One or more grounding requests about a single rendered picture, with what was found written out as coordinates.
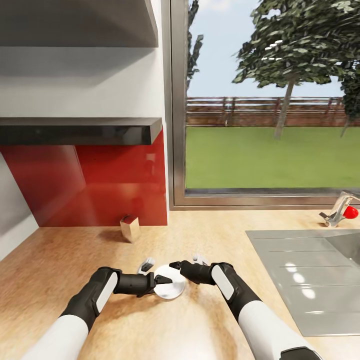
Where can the fixed window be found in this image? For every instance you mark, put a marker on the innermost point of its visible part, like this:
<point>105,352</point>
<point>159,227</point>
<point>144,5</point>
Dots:
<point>262,103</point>

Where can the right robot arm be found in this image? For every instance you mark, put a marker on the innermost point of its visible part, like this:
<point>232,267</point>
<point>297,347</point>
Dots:
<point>268,337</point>

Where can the countertop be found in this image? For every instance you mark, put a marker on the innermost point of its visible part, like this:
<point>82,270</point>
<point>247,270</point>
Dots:
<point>40,276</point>

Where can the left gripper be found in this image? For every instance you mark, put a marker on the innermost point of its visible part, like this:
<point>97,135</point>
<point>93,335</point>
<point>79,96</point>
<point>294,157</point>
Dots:
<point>141,285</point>

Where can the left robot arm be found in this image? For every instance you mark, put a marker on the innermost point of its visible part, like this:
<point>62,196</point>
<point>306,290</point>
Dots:
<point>67,336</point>

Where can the drop in sink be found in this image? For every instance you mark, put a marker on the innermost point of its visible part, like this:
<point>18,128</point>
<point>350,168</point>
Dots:
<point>317,271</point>

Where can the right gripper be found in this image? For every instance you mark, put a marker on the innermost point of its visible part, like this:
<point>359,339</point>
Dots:
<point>188,270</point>

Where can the saucer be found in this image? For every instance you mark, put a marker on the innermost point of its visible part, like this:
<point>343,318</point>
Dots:
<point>170,290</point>

